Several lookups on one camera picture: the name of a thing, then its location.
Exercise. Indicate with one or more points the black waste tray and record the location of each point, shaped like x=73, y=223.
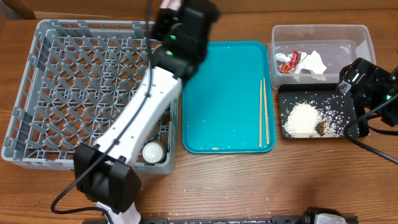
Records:
x=320, y=109

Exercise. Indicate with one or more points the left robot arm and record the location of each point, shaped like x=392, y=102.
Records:
x=105, y=171

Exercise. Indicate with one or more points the clear plastic bin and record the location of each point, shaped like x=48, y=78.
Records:
x=338, y=46

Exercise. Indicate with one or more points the white napkin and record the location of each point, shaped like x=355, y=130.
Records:
x=309, y=62

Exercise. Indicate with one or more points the red snack wrapper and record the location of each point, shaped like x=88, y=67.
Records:
x=288, y=62

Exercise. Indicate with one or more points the wooden chopstick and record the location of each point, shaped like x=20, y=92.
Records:
x=266, y=112
x=260, y=114

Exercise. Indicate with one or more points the large white plate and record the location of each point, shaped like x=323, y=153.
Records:
x=171, y=4

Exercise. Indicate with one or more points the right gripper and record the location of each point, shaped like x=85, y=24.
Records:
x=374, y=81

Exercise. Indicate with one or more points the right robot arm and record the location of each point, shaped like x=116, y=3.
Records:
x=387, y=110

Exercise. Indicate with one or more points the grey plastic dish rack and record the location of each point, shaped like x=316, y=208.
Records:
x=79, y=77

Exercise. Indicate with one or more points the white rice pile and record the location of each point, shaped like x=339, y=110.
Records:
x=303, y=119

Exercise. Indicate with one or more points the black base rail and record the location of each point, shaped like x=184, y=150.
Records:
x=273, y=220

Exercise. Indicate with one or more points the brown food scrap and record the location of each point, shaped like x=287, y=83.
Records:
x=321, y=128

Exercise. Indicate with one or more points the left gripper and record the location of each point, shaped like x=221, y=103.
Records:
x=165, y=21

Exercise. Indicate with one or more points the teal serving tray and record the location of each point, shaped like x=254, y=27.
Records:
x=220, y=104

